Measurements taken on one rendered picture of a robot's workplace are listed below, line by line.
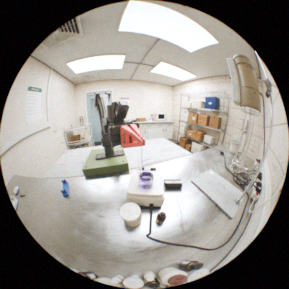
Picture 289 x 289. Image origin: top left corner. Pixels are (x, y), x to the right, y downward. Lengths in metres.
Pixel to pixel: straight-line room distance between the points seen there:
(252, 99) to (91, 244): 0.67
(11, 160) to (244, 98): 1.85
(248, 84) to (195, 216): 0.50
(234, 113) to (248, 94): 2.14
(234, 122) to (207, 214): 2.28
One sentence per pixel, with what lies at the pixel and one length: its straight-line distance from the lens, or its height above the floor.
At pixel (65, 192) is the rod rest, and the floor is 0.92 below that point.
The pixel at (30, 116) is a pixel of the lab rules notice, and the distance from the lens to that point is 1.78.
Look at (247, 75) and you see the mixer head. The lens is 0.42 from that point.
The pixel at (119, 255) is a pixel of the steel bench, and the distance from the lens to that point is 0.33.
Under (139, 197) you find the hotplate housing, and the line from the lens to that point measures 0.30.
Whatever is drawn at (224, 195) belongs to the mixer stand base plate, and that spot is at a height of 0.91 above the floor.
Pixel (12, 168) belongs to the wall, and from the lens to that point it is 1.50.
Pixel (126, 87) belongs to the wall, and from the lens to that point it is 3.29.
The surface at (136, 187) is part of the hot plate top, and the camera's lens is 0.30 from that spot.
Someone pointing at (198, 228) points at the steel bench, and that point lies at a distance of 0.37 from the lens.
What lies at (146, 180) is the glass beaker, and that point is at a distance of 0.25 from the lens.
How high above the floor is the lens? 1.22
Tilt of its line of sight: 22 degrees down
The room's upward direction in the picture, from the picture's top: straight up
